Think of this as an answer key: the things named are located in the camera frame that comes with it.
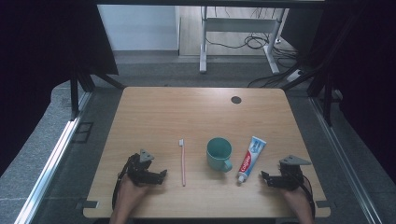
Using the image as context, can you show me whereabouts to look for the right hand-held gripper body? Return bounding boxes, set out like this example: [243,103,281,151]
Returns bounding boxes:
[274,154,312,191]

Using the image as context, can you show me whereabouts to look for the white power strip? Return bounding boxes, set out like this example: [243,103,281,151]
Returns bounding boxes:
[286,69,304,83]

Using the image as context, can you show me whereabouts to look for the pink toothbrush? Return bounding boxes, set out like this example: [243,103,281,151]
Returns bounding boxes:
[178,138,187,188]

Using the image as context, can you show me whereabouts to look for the person's left hand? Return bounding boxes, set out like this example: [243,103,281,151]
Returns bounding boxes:
[119,174,149,200]

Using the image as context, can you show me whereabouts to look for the white desk frame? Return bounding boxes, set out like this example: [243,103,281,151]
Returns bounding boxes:
[199,6,286,75]

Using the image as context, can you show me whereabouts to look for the dark curtain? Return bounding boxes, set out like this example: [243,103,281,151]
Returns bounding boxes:
[0,0,120,175]
[279,0,396,185]

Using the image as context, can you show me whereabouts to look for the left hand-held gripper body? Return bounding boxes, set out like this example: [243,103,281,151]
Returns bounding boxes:
[125,148,158,187]

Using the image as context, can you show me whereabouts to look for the grey table bracket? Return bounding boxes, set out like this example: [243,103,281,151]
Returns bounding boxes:
[74,199,100,210]

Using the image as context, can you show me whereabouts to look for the white toothpaste tube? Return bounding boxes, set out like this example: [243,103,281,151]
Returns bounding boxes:
[237,135,268,184]

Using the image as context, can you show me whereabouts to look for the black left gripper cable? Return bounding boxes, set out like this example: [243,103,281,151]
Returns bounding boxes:
[111,155,134,210]

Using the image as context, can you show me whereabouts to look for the black metal stand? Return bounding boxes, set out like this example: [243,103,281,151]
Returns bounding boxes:
[69,69,126,121]
[281,66,334,127]

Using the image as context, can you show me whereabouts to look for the teal cup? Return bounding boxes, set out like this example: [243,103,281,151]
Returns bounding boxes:
[205,137,233,174]

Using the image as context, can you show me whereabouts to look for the aluminium rail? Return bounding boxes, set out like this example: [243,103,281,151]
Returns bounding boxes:
[13,91,93,224]
[309,96,383,224]

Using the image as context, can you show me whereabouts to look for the black floor cables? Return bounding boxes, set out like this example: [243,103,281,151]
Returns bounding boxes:
[205,7,302,89]

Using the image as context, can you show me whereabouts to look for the person's right hand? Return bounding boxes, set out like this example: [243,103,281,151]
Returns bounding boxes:
[281,181,312,206]

